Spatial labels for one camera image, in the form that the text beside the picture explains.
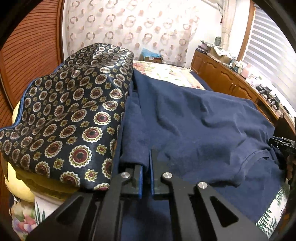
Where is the person's right hand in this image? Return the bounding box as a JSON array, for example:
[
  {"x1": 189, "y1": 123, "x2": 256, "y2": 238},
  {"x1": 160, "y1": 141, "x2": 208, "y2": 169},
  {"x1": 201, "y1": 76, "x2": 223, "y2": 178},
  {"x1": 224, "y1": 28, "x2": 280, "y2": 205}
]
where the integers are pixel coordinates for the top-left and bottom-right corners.
[{"x1": 285, "y1": 156, "x2": 296, "y2": 181}]

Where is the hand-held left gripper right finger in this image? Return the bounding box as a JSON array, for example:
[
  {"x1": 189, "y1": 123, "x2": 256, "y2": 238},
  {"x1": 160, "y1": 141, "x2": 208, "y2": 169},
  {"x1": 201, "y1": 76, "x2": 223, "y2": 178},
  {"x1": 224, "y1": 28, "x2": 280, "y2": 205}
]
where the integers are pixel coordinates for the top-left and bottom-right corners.
[{"x1": 150, "y1": 149, "x2": 271, "y2": 241}]

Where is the cluster of small bottles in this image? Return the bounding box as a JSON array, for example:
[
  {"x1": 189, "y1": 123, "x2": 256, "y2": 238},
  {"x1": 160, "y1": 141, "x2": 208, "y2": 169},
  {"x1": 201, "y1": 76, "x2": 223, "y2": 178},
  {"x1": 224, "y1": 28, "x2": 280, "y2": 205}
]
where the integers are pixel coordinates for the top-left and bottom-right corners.
[{"x1": 230, "y1": 58, "x2": 242, "y2": 73}]

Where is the floral print quilt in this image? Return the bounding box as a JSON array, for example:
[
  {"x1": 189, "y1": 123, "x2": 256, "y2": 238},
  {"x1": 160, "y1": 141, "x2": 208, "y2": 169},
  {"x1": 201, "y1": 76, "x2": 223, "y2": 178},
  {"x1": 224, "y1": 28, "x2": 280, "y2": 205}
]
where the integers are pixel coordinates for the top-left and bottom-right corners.
[{"x1": 133, "y1": 60, "x2": 206, "y2": 91}]

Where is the circle print sheer curtain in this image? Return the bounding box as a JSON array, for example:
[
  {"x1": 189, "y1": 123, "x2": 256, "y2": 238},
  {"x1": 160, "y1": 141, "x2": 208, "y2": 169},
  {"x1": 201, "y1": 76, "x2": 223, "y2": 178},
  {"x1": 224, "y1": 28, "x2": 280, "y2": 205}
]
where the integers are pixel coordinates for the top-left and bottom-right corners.
[{"x1": 61, "y1": 0, "x2": 223, "y2": 68}]

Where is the spare black hand-held gripper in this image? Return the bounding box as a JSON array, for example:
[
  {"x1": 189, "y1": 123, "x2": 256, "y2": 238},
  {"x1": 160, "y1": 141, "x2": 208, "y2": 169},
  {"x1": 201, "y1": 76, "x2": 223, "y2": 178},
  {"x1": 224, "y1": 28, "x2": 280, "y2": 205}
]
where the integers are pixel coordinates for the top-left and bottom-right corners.
[
  {"x1": 257, "y1": 85, "x2": 270, "y2": 96},
  {"x1": 268, "y1": 94, "x2": 282, "y2": 111}
]

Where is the yellow plush toy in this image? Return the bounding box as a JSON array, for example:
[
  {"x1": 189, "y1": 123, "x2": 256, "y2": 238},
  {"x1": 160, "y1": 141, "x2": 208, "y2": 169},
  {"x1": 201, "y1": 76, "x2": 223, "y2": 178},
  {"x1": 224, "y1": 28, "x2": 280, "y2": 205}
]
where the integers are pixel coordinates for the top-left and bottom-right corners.
[{"x1": 5, "y1": 102, "x2": 36, "y2": 202}]

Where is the navy bed blanket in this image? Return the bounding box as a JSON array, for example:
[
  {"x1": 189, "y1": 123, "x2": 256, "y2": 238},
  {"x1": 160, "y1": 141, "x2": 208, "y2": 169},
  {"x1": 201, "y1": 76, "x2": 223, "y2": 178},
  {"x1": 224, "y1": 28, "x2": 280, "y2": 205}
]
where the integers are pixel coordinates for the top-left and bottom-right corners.
[{"x1": 191, "y1": 71, "x2": 222, "y2": 93}]

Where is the wooden sideboard cabinet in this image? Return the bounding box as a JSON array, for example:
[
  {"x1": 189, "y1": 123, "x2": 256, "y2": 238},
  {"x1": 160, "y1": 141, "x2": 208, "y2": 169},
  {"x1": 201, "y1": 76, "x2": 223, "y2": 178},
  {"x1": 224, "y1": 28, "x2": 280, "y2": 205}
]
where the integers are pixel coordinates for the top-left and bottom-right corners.
[{"x1": 191, "y1": 50, "x2": 296, "y2": 135}]

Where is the olive yellow folded cloth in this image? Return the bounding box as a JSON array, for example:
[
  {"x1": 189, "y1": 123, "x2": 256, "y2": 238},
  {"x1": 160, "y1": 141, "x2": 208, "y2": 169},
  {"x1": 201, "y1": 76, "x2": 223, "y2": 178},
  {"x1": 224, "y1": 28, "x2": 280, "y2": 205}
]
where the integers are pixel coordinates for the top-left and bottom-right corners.
[{"x1": 16, "y1": 171, "x2": 79, "y2": 200}]

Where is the navy medallion print cloth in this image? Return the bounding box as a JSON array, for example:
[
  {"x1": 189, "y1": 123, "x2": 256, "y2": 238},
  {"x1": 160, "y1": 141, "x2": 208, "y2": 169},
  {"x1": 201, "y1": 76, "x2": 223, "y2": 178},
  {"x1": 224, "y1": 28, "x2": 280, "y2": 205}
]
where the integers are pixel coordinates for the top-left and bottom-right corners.
[{"x1": 0, "y1": 43, "x2": 134, "y2": 191}]

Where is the beige tied curtain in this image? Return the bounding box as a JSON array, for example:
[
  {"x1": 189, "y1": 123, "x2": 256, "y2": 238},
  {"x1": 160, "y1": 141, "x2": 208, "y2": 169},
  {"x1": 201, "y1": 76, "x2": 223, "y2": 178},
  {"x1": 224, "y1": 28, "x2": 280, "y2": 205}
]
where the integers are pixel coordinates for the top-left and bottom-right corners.
[{"x1": 218, "y1": 0, "x2": 234, "y2": 46}]

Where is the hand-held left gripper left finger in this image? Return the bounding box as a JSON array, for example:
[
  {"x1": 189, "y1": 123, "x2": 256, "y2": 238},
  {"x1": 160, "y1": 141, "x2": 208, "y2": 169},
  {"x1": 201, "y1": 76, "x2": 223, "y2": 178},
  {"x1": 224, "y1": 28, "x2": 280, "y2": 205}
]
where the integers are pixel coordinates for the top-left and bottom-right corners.
[{"x1": 25, "y1": 162, "x2": 145, "y2": 241}]

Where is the small cardboard box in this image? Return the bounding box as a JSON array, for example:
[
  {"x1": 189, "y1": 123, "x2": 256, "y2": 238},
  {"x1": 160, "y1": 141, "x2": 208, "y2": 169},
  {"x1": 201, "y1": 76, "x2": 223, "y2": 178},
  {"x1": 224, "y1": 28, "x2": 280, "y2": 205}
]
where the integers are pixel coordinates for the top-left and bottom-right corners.
[{"x1": 140, "y1": 54, "x2": 163, "y2": 64}]

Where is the wooden louvered wardrobe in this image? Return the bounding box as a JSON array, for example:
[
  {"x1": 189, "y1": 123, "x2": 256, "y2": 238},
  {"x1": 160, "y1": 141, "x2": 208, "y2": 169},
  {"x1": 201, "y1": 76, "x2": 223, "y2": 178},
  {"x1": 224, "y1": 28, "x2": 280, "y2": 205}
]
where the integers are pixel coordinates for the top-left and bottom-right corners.
[{"x1": 0, "y1": 0, "x2": 65, "y2": 130}]

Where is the navy printed t-shirt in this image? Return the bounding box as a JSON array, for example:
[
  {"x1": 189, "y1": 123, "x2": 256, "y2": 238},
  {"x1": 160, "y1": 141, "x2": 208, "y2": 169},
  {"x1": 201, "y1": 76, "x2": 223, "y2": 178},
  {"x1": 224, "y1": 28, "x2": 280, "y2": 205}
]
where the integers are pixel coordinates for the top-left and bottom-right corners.
[{"x1": 111, "y1": 70, "x2": 289, "y2": 241}]

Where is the palm leaf print bedsheet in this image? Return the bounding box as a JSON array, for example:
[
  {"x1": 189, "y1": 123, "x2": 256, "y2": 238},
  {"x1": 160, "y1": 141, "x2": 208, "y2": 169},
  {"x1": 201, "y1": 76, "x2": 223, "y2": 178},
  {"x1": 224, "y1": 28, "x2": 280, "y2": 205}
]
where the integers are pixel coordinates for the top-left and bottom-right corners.
[{"x1": 34, "y1": 183, "x2": 289, "y2": 240}]

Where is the grey striped window blind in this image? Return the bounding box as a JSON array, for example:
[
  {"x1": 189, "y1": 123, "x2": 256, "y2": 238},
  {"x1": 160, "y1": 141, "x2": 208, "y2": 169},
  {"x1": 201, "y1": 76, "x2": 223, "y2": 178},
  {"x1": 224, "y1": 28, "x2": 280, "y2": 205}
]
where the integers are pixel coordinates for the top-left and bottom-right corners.
[{"x1": 244, "y1": 9, "x2": 296, "y2": 109}]

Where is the pastel floral pillow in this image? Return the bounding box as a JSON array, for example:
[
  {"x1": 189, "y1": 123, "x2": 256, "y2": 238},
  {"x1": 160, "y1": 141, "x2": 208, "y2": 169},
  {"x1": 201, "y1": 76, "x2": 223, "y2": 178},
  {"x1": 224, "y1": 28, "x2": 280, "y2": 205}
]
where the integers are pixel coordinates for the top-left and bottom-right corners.
[{"x1": 9, "y1": 199, "x2": 45, "y2": 240}]

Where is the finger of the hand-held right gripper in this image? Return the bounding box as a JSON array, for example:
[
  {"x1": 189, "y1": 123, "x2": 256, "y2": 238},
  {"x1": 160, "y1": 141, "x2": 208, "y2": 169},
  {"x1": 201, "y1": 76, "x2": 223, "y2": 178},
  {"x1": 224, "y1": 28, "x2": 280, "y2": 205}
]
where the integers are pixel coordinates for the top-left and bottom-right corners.
[{"x1": 268, "y1": 137, "x2": 286, "y2": 151}]

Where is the stack of boxes with cloth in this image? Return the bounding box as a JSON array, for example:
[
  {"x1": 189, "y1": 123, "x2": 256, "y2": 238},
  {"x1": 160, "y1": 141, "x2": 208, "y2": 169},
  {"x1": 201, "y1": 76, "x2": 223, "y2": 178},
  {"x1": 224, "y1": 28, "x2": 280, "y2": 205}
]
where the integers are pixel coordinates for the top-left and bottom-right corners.
[{"x1": 198, "y1": 40, "x2": 212, "y2": 54}]

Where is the open cardboard box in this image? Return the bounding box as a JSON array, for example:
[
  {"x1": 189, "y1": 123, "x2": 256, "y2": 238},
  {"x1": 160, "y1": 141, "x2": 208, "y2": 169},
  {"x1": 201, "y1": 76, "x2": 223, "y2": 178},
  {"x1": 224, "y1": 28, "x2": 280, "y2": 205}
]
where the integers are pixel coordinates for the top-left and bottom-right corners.
[{"x1": 209, "y1": 45, "x2": 232, "y2": 63}]

